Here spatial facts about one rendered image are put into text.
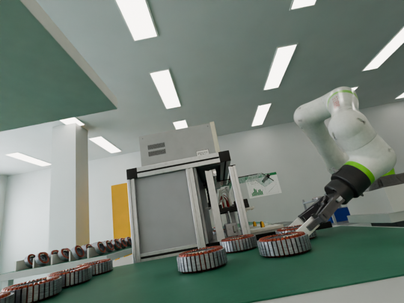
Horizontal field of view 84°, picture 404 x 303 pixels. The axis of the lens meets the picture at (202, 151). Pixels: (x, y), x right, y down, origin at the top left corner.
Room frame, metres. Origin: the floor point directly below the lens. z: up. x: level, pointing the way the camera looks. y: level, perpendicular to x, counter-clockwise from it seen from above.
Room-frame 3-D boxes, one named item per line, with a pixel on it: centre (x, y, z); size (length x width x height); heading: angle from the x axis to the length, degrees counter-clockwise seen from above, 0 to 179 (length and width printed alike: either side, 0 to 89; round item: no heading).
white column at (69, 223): (4.37, 2.72, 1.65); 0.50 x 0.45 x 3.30; 89
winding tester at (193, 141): (1.26, 0.10, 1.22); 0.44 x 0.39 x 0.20; 179
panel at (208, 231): (1.25, 0.04, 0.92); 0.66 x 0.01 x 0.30; 179
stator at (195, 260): (0.56, 0.04, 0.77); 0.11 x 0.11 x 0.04
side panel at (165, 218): (0.93, 0.19, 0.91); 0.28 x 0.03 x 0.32; 89
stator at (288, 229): (0.73, -0.23, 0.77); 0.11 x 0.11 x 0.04
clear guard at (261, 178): (1.42, -0.21, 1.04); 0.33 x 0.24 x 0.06; 89
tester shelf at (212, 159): (1.25, 0.10, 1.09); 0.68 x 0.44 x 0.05; 179
